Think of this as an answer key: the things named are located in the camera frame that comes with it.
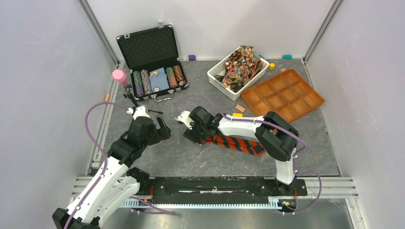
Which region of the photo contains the orange navy striped tie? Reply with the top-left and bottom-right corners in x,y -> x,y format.
200,135 -> 266,156

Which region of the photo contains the white plastic basket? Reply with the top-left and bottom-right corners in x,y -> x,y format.
207,45 -> 269,101

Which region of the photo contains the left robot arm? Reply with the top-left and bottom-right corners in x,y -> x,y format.
52,115 -> 171,229

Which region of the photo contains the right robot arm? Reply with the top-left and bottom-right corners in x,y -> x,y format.
175,106 -> 299,195

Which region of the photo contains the patterned colourful ties pile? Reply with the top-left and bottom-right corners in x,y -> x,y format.
215,45 -> 265,93

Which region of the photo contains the brown wooden block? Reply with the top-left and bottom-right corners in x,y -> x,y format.
235,104 -> 246,113

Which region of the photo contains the pink microphone on tripod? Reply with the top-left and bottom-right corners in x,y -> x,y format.
112,69 -> 139,115

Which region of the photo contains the black poker chip case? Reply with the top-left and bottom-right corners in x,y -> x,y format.
116,24 -> 189,101

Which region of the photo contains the wooden compartment tray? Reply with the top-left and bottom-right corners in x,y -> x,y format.
240,69 -> 325,123

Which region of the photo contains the teal block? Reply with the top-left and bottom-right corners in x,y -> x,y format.
282,54 -> 293,60

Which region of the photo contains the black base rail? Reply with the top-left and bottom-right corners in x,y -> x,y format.
136,177 -> 308,204

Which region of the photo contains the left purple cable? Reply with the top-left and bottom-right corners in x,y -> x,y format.
63,102 -> 176,229

